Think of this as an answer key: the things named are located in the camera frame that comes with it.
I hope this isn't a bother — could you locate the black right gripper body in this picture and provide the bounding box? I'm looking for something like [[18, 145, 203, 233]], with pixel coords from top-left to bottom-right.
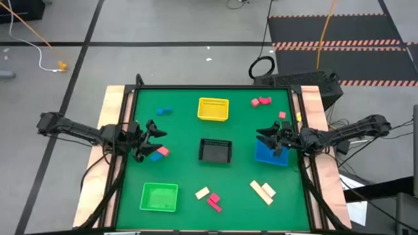
[[276, 121, 305, 157]]

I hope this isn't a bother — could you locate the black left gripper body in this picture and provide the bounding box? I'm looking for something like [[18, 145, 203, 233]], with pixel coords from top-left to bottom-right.
[[127, 121, 148, 163]]

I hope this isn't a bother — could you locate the wide wooden block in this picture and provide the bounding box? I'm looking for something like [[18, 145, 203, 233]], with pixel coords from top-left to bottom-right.
[[261, 182, 277, 198]]

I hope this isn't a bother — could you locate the long wooden plank block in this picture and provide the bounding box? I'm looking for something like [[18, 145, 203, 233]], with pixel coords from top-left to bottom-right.
[[249, 180, 274, 206]]

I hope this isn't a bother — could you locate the long pink block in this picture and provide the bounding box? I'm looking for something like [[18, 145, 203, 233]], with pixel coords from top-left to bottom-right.
[[206, 198, 223, 213]]

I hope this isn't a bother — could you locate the blue plastic basket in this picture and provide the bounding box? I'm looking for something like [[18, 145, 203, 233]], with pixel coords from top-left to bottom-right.
[[254, 139, 290, 167]]

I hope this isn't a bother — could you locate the green table mat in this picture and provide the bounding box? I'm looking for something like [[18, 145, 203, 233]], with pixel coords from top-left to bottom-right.
[[116, 87, 311, 231]]

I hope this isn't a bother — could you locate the light wooden table board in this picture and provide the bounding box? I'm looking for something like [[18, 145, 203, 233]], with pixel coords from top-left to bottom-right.
[[292, 85, 353, 229], [72, 85, 135, 228]]

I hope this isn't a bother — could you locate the green plastic basket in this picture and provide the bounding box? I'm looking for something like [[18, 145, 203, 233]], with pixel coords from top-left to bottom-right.
[[139, 182, 179, 213]]

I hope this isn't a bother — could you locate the black power brick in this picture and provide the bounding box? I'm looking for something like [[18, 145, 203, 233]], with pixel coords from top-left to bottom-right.
[[335, 139, 351, 155]]

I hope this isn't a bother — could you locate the black plastic basket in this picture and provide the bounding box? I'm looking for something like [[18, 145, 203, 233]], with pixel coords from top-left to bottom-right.
[[198, 138, 233, 164]]

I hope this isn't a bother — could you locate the yellow plastic basket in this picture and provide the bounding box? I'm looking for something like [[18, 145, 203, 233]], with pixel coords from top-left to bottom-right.
[[197, 97, 230, 122]]

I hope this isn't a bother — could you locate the white paper sheet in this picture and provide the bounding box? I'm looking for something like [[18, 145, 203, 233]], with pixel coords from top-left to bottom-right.
[[339, 174, 368, 227]]

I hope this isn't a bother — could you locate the black furniture beam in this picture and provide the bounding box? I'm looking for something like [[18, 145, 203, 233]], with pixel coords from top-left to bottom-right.
[[342, 176, 418, 203]]

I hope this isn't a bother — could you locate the black hazard-striped floor mat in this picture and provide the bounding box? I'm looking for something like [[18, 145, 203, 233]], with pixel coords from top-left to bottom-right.
[[267, 13, 418, 86]]

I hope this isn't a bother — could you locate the grey box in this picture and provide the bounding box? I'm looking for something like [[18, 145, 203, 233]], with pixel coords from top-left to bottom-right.
[[395, 192, 418, 235]]

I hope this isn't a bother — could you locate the black equipment case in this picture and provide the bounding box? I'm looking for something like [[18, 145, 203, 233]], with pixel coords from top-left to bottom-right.
[[0, 0, 46, 24]]

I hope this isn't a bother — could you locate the black table frame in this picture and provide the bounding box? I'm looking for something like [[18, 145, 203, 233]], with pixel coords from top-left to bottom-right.
[[78, 73, 350, 235]]

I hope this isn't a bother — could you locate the black coiled cable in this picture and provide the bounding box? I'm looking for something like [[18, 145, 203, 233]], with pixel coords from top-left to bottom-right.
[[248, 0, 277, 80]]

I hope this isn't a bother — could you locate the yellow hanging cable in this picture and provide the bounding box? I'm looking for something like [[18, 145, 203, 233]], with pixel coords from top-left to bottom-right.
[[315, 0, 337, 70]]

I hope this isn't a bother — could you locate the grey post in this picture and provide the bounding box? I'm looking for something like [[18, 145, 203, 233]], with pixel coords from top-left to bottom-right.
[[413, 104, 418, 197]]

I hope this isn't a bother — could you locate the white floor cable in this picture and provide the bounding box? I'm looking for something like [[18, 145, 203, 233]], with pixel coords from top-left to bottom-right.
[[7, 0, 61, 72]]

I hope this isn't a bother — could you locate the thin black floor cable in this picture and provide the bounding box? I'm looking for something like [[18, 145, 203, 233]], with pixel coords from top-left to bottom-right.
[[225, 0, 251, 10]]

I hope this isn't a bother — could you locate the orange cord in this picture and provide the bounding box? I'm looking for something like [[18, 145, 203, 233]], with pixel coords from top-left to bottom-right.
[[0, 1, 66, 66]]

